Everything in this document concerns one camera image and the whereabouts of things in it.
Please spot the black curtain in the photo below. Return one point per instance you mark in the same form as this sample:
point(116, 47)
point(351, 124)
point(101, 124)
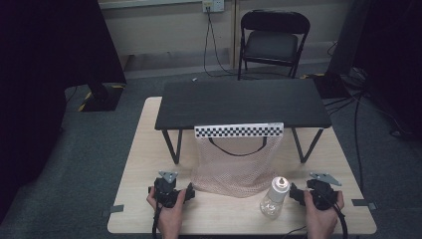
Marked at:
point(391, 59)
point(43, 83)

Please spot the person's right hand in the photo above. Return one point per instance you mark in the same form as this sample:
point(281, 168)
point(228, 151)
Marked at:
point(320, 221)

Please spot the black folding chair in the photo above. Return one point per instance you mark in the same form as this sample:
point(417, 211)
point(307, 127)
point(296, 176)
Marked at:
point(272, 45)

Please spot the clear bottle with white cap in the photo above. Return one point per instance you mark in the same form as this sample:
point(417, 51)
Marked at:
point(274, 199)

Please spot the small black table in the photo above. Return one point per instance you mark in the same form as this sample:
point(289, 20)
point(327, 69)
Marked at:
point(242, 103)

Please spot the grey tape piece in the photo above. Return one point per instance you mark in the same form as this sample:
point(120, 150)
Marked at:
point(116, 209)
point(363, 203)

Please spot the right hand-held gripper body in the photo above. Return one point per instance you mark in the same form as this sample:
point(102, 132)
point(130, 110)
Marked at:
point(321, 194)

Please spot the black stand base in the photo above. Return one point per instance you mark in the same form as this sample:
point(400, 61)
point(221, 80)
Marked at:
point(103, 99)

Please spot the person's left hand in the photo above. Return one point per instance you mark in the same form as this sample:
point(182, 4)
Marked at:
point(170, 217)

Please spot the beige mesh bag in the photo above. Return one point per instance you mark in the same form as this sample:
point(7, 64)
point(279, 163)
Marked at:
point(234, 167)

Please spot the black and white checkered strip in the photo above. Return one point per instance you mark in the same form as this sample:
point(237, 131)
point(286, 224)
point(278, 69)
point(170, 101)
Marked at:
point(239, 130)

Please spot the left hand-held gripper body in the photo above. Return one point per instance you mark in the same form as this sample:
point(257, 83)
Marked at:
point(165, 191)

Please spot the white wall outlet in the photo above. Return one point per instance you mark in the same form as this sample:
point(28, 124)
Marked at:
point(213, 5)

